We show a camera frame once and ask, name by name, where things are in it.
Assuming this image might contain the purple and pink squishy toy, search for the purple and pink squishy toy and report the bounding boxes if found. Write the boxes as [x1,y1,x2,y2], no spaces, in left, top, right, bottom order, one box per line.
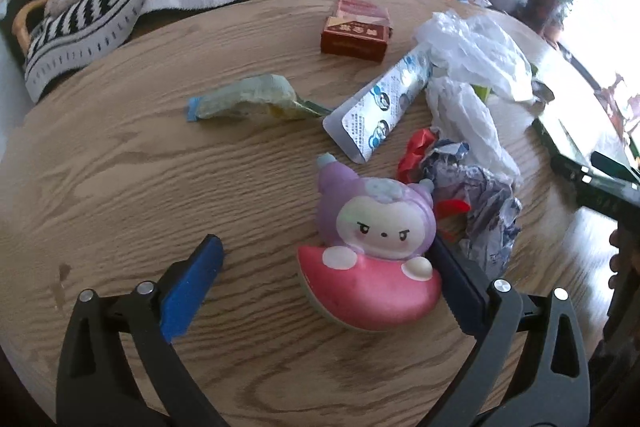
[296,153,443,333]

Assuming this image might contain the crumpled white plastic bag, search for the crumpled white plastic bag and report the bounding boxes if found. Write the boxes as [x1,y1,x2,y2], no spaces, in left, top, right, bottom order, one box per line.
[412,10,537,104]
[424,76,522,188]

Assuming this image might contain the blue and white paper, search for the blue and white paper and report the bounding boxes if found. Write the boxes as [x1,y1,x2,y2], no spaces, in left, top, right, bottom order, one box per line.
[419,141,524,277]

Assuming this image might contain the red plastic scrap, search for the red plastic scrap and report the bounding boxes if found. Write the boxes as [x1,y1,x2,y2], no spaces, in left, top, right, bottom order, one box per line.
[433,198,473,242]

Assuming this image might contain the person's right hand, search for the person's right hand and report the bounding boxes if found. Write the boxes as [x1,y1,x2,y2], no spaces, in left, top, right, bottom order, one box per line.
[608,228,640,290]

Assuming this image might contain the red crumpled wrapper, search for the red crumpled wrapper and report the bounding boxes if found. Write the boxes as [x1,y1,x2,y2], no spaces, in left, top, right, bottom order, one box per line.
[396,127,442,184]

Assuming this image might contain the green and blue snack wrapper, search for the green and blue snack wrapper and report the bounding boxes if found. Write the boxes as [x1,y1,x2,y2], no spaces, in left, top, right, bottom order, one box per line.
[187,74,332,122]

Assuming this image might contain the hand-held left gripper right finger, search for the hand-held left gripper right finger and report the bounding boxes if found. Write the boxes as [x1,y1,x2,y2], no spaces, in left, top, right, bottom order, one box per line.
[429,237,594,427]

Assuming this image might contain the red cardboard box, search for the red cardboard box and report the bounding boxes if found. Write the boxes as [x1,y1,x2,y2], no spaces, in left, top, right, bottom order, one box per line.
[320,0,393,64]

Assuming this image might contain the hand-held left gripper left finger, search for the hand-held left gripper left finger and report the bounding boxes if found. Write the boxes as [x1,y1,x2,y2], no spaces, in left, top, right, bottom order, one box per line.
[56,234,231,427]

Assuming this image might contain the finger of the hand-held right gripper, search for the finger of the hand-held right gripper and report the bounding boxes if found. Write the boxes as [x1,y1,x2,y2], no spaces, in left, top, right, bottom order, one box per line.
[590,150,640,185]
[550,154,592,182]

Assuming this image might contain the wicker chair armrest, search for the wicker chair armrest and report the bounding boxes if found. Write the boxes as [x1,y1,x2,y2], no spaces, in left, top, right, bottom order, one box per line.
[12,0,50,54]

